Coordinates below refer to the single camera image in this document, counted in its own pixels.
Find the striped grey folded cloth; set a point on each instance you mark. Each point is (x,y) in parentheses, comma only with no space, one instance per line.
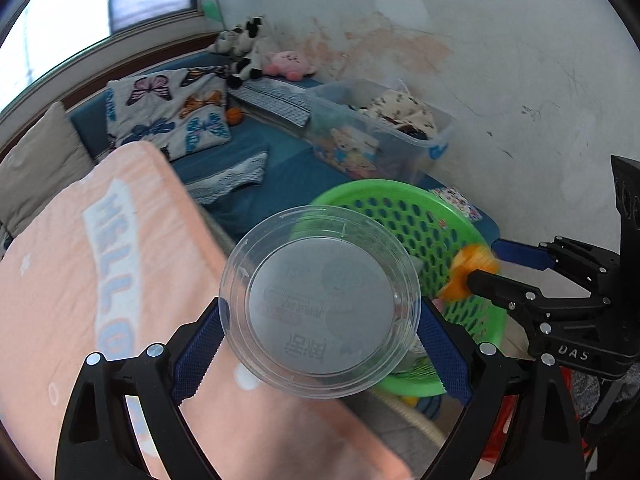
(278,98)

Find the green plastic trash basket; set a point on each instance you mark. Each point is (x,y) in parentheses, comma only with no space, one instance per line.
(432,231)

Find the beige cushion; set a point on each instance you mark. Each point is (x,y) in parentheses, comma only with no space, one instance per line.
(47,159)

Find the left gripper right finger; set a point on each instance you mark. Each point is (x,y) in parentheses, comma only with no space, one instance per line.
(452,351)

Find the butterfly pillow right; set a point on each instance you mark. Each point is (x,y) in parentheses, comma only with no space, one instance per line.
(180,112)

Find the clear plastic round lid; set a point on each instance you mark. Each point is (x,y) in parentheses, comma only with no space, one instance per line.
(320,302)

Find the cow plush toy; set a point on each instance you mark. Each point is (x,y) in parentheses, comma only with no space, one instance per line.
(241,45)

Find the blue sofa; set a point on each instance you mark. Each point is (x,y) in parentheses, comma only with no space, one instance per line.
(293,175)

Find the pink hello blanket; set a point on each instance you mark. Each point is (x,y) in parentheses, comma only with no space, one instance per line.
(116,262)

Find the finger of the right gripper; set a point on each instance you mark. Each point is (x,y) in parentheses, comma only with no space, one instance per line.
(515,297)
(532,257)

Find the small orange ball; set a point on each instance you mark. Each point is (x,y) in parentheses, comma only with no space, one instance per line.
(234,116)

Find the white blue knitted cloth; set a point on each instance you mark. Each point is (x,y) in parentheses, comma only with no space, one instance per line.
(248,172)

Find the window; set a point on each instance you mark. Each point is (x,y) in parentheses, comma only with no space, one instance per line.
(49,32)

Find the clear plastic storage box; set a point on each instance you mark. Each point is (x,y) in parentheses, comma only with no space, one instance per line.
(369,131)

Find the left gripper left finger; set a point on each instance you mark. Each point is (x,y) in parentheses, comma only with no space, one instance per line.
(192,349)

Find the pink plush toy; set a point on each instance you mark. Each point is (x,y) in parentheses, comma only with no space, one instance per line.
(291,65)

